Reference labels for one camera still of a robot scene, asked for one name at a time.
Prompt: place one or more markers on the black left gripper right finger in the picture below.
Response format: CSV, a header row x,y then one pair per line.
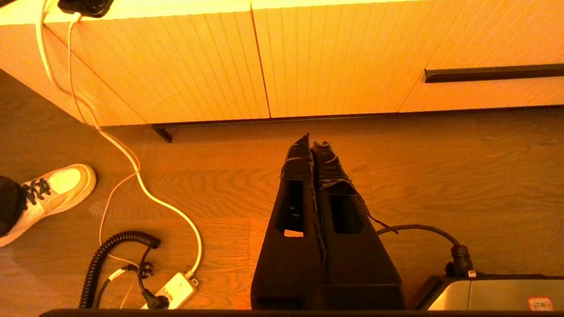
x,y
361,264

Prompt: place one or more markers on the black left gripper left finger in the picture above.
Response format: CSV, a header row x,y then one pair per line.
x,y
293,264

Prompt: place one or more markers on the white cabinet drawer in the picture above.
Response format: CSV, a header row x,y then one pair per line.
x,y
506,39

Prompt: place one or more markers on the white long low cabinet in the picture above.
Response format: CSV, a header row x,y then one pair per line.
x,y
26,66

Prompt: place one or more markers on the white power strip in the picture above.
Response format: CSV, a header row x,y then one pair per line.
x,y
176,288

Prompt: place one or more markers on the black power plug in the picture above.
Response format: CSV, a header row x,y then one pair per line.
x,y
156,302

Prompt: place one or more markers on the black cabinet leg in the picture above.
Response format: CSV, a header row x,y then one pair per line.
x,y
163,133

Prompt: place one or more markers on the white ribbed cabinet door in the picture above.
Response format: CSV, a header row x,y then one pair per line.
x,y
335,57
176,66

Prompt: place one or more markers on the white sneaker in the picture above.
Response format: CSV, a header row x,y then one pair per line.
x,y
57,189

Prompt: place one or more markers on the black trouser leg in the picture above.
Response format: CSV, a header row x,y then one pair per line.
x,y
11,202

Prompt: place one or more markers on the black smartphone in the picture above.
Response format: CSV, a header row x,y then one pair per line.
x,y
86,6

